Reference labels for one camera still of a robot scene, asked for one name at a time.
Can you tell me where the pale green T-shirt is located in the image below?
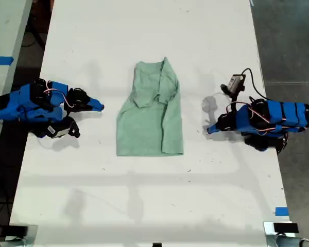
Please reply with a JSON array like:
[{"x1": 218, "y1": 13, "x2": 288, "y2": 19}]
[{"x1": 115, "y1": 56, "x2": 184, "y2": 157}]

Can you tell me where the white side table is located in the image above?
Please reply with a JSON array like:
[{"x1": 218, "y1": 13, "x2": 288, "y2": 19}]
[{"x1": 0, "y1": 0, "x2": 33, "y2": 168}]

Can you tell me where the square blue tape piece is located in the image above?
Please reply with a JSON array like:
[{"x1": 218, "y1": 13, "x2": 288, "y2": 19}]
[{"x1": 274, "y1": 206, "x2": 290, "y2": 217}]

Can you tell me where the grey metal pipe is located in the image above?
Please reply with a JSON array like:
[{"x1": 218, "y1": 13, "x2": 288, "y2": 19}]
[
  {"x1": 265, "y1": 233, "x2": 309, "y2": 247},
  {"x1": 0, "y1": 237, "x2": 25, "y2": 247}
]

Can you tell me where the arm red white wire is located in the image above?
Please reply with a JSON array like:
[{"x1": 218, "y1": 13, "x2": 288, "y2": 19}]
[
  {"x1": 247, "y1": 104, "x2": 283, "y2": 136},
  {"x1": 44, "y1": 81, "x2": 76, "y2": 109}
]

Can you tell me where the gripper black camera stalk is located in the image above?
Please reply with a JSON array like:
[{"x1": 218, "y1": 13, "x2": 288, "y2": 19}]
[
  {"x1": 63, "y1": 116, "x2": 81, "y2": 139},
  {"x1": 220, "y1": 83, "x2": 242, "y2": 114}
]

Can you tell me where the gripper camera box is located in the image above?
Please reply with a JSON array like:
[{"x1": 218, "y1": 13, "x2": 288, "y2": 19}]
[
  {"x1": 46, "y1": 125, "x2": 68, "y2": 139},
  {"x1": 227, "y1": 74, "x2": 246, "y2": 94}
]

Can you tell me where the gripper black camera cable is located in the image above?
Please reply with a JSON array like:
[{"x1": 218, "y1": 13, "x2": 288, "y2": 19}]
[{"x1": 240, "y1": 67, "x2": 269, "y2": 100}]

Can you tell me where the black box on white bracket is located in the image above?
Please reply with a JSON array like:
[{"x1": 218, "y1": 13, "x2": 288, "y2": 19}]
[{"x1": 263, "y1": 221, "x2": 303, "y2": 235}]

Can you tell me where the black box on grey bracket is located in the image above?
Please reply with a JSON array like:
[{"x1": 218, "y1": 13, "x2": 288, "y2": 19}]
[{"x1": 8, "y1": 224, "x2": 39, "y2": 247}]

